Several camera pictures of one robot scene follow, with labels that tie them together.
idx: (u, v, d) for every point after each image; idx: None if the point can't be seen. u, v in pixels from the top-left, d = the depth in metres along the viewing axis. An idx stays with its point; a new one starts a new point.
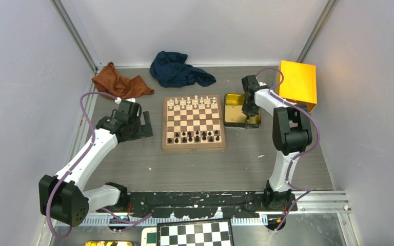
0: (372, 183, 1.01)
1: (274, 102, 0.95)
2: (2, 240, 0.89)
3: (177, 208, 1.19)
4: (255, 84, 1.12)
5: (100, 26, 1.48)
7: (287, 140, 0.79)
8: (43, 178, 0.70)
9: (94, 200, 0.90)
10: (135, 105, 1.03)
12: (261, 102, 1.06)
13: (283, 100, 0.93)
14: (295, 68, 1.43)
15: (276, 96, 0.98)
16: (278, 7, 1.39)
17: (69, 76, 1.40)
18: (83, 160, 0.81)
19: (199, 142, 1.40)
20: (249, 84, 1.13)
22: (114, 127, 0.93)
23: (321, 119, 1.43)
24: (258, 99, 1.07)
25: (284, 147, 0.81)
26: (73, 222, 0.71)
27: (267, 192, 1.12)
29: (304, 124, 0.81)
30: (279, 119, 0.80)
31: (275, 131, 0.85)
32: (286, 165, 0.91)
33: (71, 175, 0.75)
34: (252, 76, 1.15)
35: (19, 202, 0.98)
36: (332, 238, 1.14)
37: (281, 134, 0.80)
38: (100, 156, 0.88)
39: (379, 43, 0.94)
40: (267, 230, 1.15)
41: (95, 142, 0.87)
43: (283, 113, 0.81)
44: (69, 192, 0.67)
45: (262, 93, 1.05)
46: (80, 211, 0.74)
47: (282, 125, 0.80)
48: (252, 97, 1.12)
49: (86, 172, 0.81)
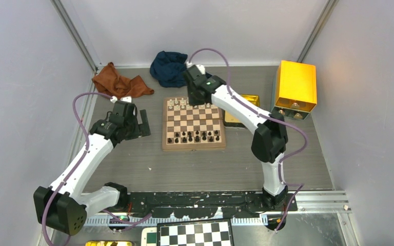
0: (372, 183, 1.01)
1: (246, 114, 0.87)
2: (2, 240, 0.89)
3: (177, 208, 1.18)
4: (201, 77, 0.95)
5: (100, 26, 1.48)
7: (271, 154, 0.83)
8: (37, 189, 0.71)
9: (94, 205, 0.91)
10: (130, 105, 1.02)
12: (224, 106, 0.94)
13: (258, 113, 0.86)
14: (293, 70, 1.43)
15: (245, 103, 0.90)
16: (278, 7, 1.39)
17: (69, 76, 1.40)
18: (77, 168, 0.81)
19: (199, 142, 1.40)
20: (194, 78, 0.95)
22: (109, 131, 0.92)
23: (321, 120, 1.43)
24: (217, 102, 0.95)
25: (270, 158, 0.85)
26: (71, 231, 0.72)
27: (268, 198, 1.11)
29: (281, 131, 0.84)
30: (263, 140, 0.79)
31: (256, 146, 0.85)
32: (276, 170, 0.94)
33: (65, 185, 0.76)
34: (193, 67, 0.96)
35: (19, 202, 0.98)
36: (332, 238, 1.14)
37: (266, 150, 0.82)
38: (95, 163, 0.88)
39: (379, 43, 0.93)
40: (267, 230, 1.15)
41: (90, 149, 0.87)
43: (265, 132, 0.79)
44: (64, 203, 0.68)
45: (223, 96, 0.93)
46: (78, 220, 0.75)
47: (267, 142, 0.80)
48: (206, 96, 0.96)
49: (82, 181, 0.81)
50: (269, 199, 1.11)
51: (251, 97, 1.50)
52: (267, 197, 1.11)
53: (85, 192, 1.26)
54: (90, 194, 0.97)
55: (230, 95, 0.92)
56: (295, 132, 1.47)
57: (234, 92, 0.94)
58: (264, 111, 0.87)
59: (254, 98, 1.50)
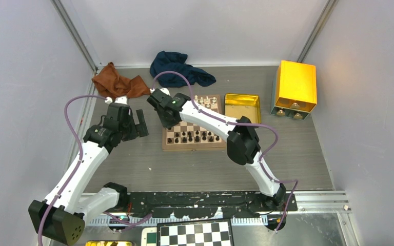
0: (372, 183, 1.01)
1: (216, 124, 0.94)
2: (2, 241, 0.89)
3: (177, 208, 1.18)
4: (166, 98, 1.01)
5: (100, 26, 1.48)
7: (248, 156, 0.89)
8: (32, 203, 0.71)
9: (92, 211, 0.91)
10: (124, 108, 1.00)
12: (194, 120, 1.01)
13: (226, 122, 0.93)
14: (293, 72, 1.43)
15: (212, 115, 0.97)
16: (278, 8, 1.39)
17: (69, 76, 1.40)
18: (72, 180, 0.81)
19: (199, 143, 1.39)
20: (159, 100, 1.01)
22: (103, 138, 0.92)
23: (321, 120, 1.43)
24: (188, 118, 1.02)
25: (249, 161, 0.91)
26: (69, 242, 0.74)
27: (269, 200, 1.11)
29: (251, 133, 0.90)
30: (236, 146, 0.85)
31: (233, 154, 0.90)
32: (260, 170, 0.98)
33: (60, 198, 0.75)
34: (156, 91, 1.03)
35: (20, 202, 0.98)
36: (332, 238, 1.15)
37: (243, 155, 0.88)
38: (90, 172, 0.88)
39: (379, 43, 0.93)
40: (267, 230, 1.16)
41: (83, 159, 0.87)
43: (236, 138, 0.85)
44: (59, 218, 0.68)
45: (190, 111, 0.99)
46: (76, 229, 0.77)
47: (240, 148, 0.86)
48: (175, 114, 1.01)
49: (77, 192, 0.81)
50: (271, 202, 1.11)
51: (251, 97, 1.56)
52: (268, 199, 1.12)
53: (85, 191, 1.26)
54: (90, 199, 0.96)
55: (196, 109, 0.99)
56: (295, 132, 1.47)
57: (199, 106, 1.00)
58: (231, 118, 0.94)
59: (254, 98, 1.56)
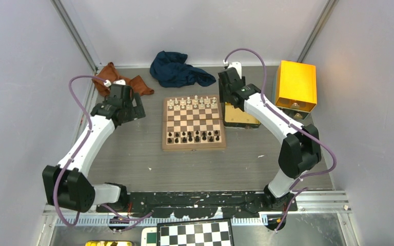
0: (371, 183, 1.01)
1: (277, 123, 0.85)
2: (1, 240, 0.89)
3: (177, 208, 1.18)
4: (238, 82, 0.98)
5: (100, 26, 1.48)
7: (299, 169, 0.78)
8: (45, 168, 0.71)
9: (99, 191, 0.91)
10: (126, 87, 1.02)
12: (257, 114, 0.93)
13: (291, 123, 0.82)
14: (293, 69, 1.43)
15: (277, 111, 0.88)
16: (277, 7, 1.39)
17: (69, 75, 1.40)
18: (83, 147, 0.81)
19: (199, 142, 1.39)
20: (230, 81, 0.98)
22: (110, 113, 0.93)
23: (321, 119, 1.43)
24: (248, 109, 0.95)
25: (297, 174, 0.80)
26: (82, 207, 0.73)
27: (268, 195, 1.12)
29: (313, 148, 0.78)
30: (291, 151, 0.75)
31: (283, 160, 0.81)
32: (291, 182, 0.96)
33: (73, 162, 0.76)
34: (233, 71, 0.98)
35: (18, 202, 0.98)
36: (332, 238, 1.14)
37: (294, 165, 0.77)
38: (99, 142, 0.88)
39: (379, 42, 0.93)
40: (267, 230, 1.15)
41: (93, 129, 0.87)
43: (295, 143, 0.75)
44: (74, 179, 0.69)
45: (256, 103, 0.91)
46: (88, 198, 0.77)
47: (295, 155, 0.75)
48: (240, 101, 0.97)
49: (89, 159, 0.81)
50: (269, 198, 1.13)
51: None
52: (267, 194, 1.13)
53: None
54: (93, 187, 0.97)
55: (263, 103, 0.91)
56: None
57: (267, 100, 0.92)
58: (296, 122, 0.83)
59: None
